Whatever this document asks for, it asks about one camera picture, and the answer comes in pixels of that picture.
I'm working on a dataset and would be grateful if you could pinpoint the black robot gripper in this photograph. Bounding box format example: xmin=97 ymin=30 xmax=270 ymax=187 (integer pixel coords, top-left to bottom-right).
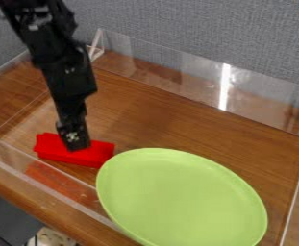
xmin=29 ymin=41 xmax=97 ymax=152

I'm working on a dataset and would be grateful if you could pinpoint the red rectangular block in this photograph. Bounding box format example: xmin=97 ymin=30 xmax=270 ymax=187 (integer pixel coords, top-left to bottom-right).
xmin=33 ymin=133 xmax=116 ymax=169

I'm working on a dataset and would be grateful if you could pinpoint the green round plate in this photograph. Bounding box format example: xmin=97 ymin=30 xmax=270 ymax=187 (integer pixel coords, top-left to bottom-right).
xmin=96 ymin=148 xmax=268 ymax=246

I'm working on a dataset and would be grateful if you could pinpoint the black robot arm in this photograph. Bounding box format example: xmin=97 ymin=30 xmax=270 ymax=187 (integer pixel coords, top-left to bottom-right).
xmin=0 ymin=0 xmax=97 ymax=152

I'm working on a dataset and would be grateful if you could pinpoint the clear acrylic enclosure wall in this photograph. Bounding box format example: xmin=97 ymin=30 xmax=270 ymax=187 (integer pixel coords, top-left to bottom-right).
xmin=0 ymin=30 xmax=299 ymax=246

